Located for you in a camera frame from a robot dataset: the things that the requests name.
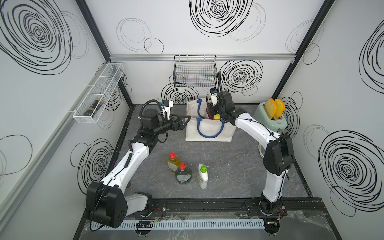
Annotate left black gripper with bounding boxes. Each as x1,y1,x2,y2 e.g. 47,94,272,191
152,114,190,137

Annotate white canvas bag blue handles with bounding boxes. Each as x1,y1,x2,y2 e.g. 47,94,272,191
186,99,236,142

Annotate dark green soap bottle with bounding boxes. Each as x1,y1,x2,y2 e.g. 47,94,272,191
175,163,193,184

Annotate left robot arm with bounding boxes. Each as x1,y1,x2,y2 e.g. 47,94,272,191
84,100,191,228

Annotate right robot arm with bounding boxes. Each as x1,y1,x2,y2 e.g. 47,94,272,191
208,72,295,216

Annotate yellow-green soap bottle red cap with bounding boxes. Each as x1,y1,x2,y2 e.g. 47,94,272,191
167,152,182,173

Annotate left bread slice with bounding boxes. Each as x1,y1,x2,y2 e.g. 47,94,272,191
265,99,277,119

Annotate bread slice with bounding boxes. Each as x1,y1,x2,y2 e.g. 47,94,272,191
265,99,277,119
274,99,286,120

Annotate right bread slice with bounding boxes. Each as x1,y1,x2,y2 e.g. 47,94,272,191
274,99,286,120

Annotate white bottle green cap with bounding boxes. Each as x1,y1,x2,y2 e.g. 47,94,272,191
198,164,209,189

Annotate mint green toaster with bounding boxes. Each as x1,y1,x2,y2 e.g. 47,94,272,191
253,102,288,133

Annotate dark bottle on shelf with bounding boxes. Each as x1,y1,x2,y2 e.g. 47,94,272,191
83,99,104,118

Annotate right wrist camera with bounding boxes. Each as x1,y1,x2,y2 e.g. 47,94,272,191
209,87,218,106

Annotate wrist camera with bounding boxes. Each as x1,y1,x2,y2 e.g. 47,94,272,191
162,100,174,120
209,87,218,106

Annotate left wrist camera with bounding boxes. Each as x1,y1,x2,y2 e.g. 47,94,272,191
162,100,174,120

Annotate black wire wall basket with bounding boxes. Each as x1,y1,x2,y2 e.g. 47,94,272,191
173,55,218,87

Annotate white wire wall shelf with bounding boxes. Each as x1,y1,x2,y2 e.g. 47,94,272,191
73,63,124,124

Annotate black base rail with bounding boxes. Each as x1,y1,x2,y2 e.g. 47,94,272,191
85,196,326,218

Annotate grey slotted cable duct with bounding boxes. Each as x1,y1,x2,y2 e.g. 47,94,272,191
101,219,265,231

